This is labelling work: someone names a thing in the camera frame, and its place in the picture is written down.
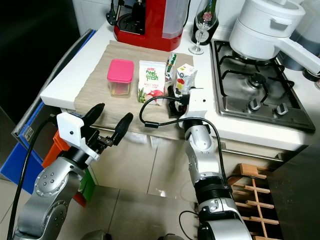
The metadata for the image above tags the green white small carton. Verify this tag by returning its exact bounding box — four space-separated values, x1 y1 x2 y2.
167 52 179 68

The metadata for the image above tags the beige woven mat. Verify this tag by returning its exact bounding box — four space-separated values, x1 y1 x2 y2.
73 40 223 138

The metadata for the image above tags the black power plug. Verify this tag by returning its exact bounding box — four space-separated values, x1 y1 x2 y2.
106 0 123 27

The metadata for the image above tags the wooden wine rack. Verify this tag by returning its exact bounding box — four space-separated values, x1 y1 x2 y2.
227 162 281 240

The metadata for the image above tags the white cooking pot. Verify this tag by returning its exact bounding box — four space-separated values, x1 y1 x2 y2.
228 0 320 76

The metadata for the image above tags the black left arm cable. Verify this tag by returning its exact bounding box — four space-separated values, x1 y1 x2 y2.
6 116 60 240

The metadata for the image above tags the thin black floor cable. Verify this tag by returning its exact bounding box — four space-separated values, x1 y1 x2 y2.
178 210 202 238

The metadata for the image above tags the orange plastic board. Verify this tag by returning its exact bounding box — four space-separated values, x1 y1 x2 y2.
41 131 72 170

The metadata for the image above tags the red plastic board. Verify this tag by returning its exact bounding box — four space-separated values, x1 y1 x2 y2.
71 191 88 208

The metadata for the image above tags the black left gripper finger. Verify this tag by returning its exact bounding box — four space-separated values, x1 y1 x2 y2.
114 112 134 147
84 103 106 126

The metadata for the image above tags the green plastic board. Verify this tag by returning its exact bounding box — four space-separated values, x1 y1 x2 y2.
76 167 97 202

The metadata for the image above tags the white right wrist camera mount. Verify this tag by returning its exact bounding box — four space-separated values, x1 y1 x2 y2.
182 88 211 126

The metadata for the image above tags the Peel Fresh juice carton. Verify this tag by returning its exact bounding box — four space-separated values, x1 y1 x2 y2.
137 60 168 105

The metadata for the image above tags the dark wine bottle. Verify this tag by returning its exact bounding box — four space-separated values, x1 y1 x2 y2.
191 15 221 47

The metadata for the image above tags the red coffee machine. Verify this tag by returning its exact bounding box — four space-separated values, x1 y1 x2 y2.
112 0 192 53

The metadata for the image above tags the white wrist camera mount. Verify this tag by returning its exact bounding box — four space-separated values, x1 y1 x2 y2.
182 88 211 126
56 111 101 162

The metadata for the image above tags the blue plastic board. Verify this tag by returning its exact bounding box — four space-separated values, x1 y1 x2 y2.
0 28 97 196

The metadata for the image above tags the white kitchen counter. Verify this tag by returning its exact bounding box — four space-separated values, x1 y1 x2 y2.
40 20 313 153

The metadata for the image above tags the pink lidded container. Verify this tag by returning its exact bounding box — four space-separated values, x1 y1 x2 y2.
107 58 135 98

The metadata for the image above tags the clear wine glass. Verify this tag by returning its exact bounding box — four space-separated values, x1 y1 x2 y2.
188 0 221 56

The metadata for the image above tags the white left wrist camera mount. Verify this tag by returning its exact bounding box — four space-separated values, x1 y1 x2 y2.
56 111 101 162

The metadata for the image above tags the metal drawer handle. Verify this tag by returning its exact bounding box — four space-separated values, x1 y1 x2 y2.
221 144 290 162

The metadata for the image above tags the small fruit juice carton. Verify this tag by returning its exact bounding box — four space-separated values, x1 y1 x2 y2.
175 63 200 97

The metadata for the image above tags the steel gas stove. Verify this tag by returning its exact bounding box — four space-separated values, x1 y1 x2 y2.
211 39 317 133

